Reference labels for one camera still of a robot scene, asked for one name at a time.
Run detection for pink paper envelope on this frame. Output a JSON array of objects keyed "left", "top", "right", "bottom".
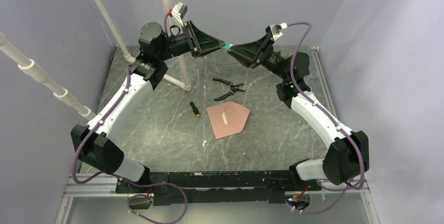
[{"left": 206, "top": 102, "right": 250, "bottom": 139}]

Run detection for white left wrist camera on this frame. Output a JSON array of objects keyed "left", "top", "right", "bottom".
[{"left": 169, "top": 2, "right": 187, "bottom": 24}]

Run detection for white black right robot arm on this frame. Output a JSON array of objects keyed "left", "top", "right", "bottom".
[{"left": 226, "top": 35, "right": 369, "bottom": 190}]

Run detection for aluminium extrusion frame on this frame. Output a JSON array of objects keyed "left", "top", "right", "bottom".
[{"left": 56, "top": 175, "right": 380, "bottom": 223}]

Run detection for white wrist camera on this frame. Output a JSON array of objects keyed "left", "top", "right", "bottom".
[
  {"left": 265, "top": 23, "right": 288, "bottom": 41},
  {"left": 169, "top": 2, "right": 187, "bottom": 24}
]

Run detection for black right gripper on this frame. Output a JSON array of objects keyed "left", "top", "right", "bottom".
[{"left": 227, "top": 33, "right": 290, "bottom": 82}]

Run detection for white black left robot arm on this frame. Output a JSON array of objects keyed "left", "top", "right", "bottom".
[{"left": 71, "top": 21, "right": 225, "bottom": 193}]

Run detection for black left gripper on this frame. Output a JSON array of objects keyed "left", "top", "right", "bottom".
[{"left": 157, "top": 20, "right": 225, "bottom": 62}]

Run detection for black handled pliers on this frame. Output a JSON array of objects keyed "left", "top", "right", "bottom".
[{"left": 212, "top": 77, "right": 245, "bottom": 101}]

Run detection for cream lined letter paper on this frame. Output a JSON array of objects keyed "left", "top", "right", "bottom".
[{"left": 221, "top": 113, "right": 228, "bottom": 125}]

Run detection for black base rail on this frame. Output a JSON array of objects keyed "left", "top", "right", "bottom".
[{"left": 115, "top": 170, "right": 320, "bottom": 206}]

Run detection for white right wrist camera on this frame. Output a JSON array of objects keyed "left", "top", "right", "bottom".
[{"left": 265, "top": 23, "right": 288, "bottom": 41}]

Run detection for white pvc pipe frame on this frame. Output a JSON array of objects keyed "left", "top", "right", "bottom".
[{"left": 1, "top": 0, "right": 192, "bottom": 120}]

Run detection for black yellow screwdriver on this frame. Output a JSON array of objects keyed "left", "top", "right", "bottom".
[{"left": 186, "top": 91, "right": 200, "bottom": 118}]

